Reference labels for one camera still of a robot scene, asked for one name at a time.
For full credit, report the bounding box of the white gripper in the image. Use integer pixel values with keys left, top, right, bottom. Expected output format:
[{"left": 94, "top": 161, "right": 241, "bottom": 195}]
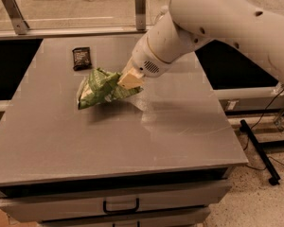
[{"left": 117, "top": 33, "right": 174, "bottom": 89}]

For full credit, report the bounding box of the green jalapeno chip bag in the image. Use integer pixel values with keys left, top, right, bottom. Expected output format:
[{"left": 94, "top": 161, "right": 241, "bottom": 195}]
[{"left": 77, "top": 68, "right": 143, "bottom": 110}]

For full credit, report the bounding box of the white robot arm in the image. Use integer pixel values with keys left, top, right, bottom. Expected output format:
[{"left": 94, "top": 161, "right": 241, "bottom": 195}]
[{"left": 118, "top": 0, "right": 284, "bottom": 89}]

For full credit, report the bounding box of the black rxbar chocolate wrapper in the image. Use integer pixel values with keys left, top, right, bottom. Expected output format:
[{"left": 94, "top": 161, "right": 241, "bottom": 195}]
[{"left": 72, "top": 47, "right": 92, "bottom": 71}]

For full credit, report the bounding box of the grey lower drawer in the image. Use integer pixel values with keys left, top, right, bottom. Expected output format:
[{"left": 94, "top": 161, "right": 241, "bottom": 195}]
[{"left": 38, "top": 207, "right": 210, "bottom": 227}]

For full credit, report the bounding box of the grey drawer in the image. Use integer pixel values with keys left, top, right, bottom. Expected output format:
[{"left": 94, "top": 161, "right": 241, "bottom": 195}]
[
  {"left": 38, "top": 207, "right": 210, "bottom": 227},
  {"left": 0, "top": 180, "right": 231, "bottom": 222}
]

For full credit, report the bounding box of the grey upper drawer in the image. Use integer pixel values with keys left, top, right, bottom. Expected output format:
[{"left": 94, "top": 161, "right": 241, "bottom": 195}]
[{"left": 0, "top": 180, "right": 231, "bottom": 222}]

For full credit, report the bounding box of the black metal floor bar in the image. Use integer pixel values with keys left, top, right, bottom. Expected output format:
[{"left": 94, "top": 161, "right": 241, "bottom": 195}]
[{"left": 240, "top": 120, "right": 280, "bottom": 186}]

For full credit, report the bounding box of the middle metal railing bracket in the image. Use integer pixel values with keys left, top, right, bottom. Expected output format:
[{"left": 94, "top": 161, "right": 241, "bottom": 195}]
[{"left": 134, "top": 0, "right": 146, "bottom": 30}]

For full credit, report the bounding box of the metal railing bracket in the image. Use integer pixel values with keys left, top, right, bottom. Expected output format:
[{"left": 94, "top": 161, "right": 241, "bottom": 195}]
[
  {"left": 1, "top": 0, "right": 29, "bottom": 35},
  {"left": 134, "top": 0, "right": 146, "bottom": 30}
]

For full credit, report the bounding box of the left metal railing bracket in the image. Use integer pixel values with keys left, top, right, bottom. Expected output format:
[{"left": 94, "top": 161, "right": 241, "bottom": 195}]
[{"left": 1, "top": 0, "right": 29, "bottom": 35}]

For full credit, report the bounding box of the black drawer handle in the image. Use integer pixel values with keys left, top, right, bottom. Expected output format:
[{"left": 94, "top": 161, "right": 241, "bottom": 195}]
[{"left": 102, "top": 198, "right": 140, "bottom": 215}]

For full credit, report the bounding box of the black floor cable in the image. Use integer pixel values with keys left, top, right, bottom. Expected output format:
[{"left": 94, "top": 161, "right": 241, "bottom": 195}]
[{"left": 242, "top": 84, "right": 284, "bottom": 175}]

